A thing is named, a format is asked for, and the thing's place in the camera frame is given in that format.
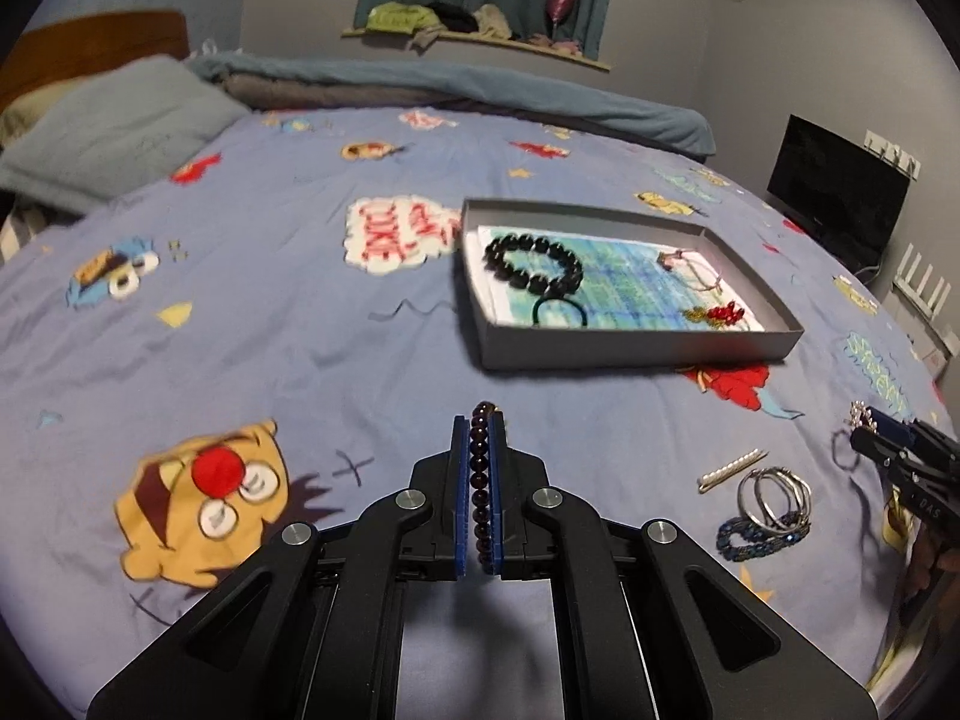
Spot large black bead bracelet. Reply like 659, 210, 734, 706
483, 232, 586, 299

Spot pink cord bracelet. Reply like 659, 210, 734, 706
655, 247, 726, 296

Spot black hair tie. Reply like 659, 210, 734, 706
530, 292, 589, 329

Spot black monitor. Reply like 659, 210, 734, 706
766, 114, 910, 271

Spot red bead bracelet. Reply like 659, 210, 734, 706
683, 299, 752, 334

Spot silver bangle bracelets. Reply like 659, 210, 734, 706
735, 464, 814, 530

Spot beige cloth on shelf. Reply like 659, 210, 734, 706
472, 4, 512, 41

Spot white wall socket strip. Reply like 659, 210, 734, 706
862, 130, 923, 181

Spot Sesame Street blue bedsheet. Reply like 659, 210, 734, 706
2, 109, 949, 718

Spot grey-blue pillow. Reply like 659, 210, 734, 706
2, 55, 249, 216

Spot black cloth on shelf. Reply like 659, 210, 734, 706
428, 2, 480, 34

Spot wooden window shelf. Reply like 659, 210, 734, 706
338, 28, 613, 73

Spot striped cartoon pillow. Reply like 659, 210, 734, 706
0, 192, 80, 265

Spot green cloth on shelf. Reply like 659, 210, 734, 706
364, 2, 446, 36

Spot small dark bead bracelet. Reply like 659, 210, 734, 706
467, 400, 503, 577

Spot green printed paper sheet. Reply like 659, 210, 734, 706
464, 226, 765, 333

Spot white wifi router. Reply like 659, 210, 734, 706
892, 242, 958, 358

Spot teal folded blanket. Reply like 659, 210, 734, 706
185, 52, 716, 161

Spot wooden headboard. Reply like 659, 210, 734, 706
2, 10, 190, 109

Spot grey cardboard box tray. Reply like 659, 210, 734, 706
462, 199, 804, 371

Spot blue crystal bead bracelet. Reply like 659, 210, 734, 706
714, 510, 814, 564

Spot pearl ring hair clip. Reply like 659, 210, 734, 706
848, 401, 877, 433

